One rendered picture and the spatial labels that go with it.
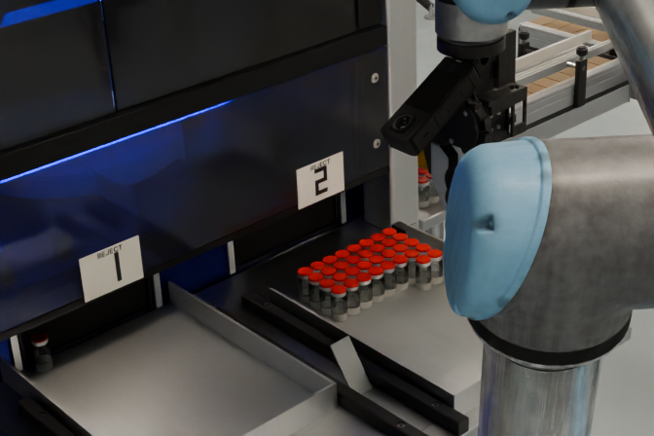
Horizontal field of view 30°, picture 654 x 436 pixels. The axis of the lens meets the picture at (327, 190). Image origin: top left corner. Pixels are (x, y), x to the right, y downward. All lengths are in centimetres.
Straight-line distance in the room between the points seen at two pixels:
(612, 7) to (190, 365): 76
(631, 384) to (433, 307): 147
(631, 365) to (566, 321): 234
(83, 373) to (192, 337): 15
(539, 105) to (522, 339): 140
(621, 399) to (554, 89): 102
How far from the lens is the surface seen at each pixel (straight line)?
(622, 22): 104
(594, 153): 80
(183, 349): 160
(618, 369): 312
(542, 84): 226
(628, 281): 79
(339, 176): 171
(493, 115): 131
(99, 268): 150
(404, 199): 183
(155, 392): 152
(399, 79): 174
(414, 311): 164
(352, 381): 149
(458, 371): 153
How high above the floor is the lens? 175
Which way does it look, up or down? 26 degrees down
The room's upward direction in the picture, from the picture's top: 3 degrees counter-clockwise
